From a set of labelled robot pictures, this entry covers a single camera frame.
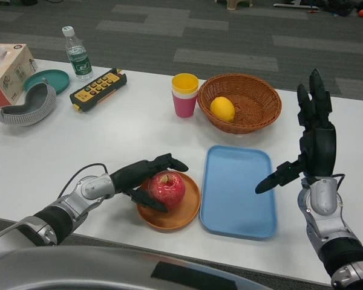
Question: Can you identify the yellow black remote controller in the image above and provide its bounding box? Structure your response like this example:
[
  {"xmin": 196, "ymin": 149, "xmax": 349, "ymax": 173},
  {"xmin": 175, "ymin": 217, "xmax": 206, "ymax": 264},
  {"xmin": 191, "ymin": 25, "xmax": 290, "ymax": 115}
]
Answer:
[{"xmin": 69, "ymin": 68, "xmax": 128, "ymax": 113}]

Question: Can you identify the orange round plate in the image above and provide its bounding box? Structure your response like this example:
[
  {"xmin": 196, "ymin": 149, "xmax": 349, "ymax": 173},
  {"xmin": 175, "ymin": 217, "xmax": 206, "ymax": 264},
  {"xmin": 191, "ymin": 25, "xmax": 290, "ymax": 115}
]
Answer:
[{"xmin": 136, "ymin": 172, "xmax": 202, "ymax": 233}]

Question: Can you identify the beige cardboard tissue box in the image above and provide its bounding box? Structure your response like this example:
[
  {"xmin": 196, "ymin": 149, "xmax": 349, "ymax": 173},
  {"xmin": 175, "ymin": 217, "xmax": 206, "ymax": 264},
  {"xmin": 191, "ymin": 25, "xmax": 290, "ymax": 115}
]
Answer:
[{"xmin": 0, "ymin": 43, "xmax": 38, "ymax": 108}]

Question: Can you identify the beige plastic stool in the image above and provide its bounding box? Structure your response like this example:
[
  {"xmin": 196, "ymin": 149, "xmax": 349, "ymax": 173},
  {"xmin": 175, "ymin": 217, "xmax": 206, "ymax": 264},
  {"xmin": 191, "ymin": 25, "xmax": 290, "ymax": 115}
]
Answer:
[{"xmin": 215, "ymin": 0, "xmax": 255, "ymax": 10}]

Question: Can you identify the large black bag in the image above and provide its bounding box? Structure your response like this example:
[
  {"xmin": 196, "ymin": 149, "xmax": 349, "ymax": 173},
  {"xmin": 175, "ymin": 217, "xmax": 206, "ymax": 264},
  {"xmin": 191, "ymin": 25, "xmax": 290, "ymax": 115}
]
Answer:
[{"xmin": 322, "ymin": 0, "xmax": 363, "ymax": 16}]

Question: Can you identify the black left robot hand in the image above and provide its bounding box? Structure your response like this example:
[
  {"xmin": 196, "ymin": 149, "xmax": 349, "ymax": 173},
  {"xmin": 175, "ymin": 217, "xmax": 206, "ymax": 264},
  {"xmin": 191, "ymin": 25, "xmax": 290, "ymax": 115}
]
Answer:
[{"xmin": 110, "ymin": 153, "xmax": 189, "ymax": 213}]

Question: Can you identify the clear plastic water bottle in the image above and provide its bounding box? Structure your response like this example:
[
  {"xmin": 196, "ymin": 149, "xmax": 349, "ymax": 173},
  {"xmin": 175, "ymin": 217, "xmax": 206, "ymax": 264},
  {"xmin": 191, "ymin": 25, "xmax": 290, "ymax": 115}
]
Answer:
[{"xmin": 62, "ymin": 25, "xmax": 93, "ymax": 82}]

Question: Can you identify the red apple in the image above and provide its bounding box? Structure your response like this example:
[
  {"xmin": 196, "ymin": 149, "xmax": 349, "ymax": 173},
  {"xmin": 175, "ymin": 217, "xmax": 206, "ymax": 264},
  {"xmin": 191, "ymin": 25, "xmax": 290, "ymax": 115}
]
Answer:
[{"xmin": 148, "ymin": 170, "xmax": 187, "ymax": 212}]

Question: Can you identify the gray curved woven tray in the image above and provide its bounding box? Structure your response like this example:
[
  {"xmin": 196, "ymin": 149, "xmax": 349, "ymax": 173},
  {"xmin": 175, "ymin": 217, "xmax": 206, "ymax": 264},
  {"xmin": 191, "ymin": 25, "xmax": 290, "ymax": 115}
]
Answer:
[{"xmin": 0, "ymin": 79, "xmax": 57, "ymax": 127}]

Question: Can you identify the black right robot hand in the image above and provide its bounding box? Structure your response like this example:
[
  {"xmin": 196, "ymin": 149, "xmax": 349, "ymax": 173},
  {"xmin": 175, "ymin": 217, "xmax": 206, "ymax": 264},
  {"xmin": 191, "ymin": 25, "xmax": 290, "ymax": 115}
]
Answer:
[{"xmin": 255, "ymin": 68, "xmax": 338, "ymax": 195}]

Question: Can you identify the white plastic cup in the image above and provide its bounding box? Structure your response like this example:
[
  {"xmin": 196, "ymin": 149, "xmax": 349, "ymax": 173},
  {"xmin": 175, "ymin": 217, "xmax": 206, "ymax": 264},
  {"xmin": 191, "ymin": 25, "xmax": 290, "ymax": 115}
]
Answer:
[{"xmin": 172, "ymin": 89, "xmax": 199, "ymax": 99}]

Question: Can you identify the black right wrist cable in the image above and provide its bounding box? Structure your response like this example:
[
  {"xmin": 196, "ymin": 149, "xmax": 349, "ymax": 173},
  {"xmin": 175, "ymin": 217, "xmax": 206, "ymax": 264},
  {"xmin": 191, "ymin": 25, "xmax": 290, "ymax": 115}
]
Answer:
[{"xmin": 330, "ymin": 173, "xmax": 346, "ymax": 189}]

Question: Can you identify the brown wicker basket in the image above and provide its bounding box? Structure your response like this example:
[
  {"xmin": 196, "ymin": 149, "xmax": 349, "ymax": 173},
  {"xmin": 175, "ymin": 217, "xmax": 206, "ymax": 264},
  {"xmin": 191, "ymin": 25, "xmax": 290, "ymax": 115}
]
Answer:
[{"xmin": 197, "ymin": 73, "xmax": 283, "ymax": 135}]

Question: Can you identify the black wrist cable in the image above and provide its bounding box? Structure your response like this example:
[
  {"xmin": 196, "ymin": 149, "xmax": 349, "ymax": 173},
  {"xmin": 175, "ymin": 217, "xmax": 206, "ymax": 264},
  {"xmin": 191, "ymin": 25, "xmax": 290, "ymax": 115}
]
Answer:
[
  {"xmin": 57, "ymin": 163, "xmax": 110, "ymax": 201},
  {"xmin": 330, "ymin": 173, "xmax": 346, "ymax": 189}
]

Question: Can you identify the yellow lemon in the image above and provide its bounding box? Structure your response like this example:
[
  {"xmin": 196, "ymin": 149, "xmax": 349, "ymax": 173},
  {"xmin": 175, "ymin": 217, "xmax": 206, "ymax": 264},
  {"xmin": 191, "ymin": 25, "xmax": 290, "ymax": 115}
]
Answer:
[{"xmin": 210, "ymin": 96, "xmax": 236, "ymax": 123}]

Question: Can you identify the pink plastic cup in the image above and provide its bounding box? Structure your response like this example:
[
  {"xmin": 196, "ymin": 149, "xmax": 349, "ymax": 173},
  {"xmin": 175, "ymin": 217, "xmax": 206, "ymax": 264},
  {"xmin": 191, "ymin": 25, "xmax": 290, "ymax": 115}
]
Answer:
[{"xmin": 172, "ymin": 92, "xmax": 198, "ymax": 118}]

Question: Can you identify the white standing desk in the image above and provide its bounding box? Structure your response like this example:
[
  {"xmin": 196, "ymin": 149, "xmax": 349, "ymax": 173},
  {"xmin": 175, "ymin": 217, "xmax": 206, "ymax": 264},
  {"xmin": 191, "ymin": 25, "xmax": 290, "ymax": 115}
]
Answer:
[{"xmin": 273, "ymin": 0, "xmax": 322, "ymax": 10}]

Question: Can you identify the silver robot chest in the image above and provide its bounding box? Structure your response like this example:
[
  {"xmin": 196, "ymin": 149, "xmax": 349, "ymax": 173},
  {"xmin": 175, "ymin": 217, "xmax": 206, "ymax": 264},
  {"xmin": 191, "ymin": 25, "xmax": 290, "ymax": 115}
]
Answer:
[{"xmin": 0, "ymin": 245, "xmax": 273, "ymax": 290}]

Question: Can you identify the blue rectangular tray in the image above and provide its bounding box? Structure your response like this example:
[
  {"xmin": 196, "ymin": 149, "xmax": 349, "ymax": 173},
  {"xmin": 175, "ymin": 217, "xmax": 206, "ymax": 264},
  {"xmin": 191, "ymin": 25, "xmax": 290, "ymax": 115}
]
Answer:
[{"xmin": 198, "ymin": 144, "xmax": 278, "ymax": 242}]

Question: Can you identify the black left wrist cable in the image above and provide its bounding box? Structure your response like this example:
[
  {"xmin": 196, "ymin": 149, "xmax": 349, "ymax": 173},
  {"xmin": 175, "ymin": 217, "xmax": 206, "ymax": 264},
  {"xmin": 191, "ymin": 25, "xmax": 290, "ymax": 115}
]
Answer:
[{"xmin": 57, "ymin": 163, "xmax": 110, "ymax": 201}]

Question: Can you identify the teal round plate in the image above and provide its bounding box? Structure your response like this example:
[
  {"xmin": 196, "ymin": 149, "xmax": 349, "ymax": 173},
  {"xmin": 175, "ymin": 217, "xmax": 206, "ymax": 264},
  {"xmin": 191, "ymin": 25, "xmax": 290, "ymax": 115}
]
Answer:
[{"xmin": 23, "ymin": 69, "xmax": 71, "ymax": 96}]

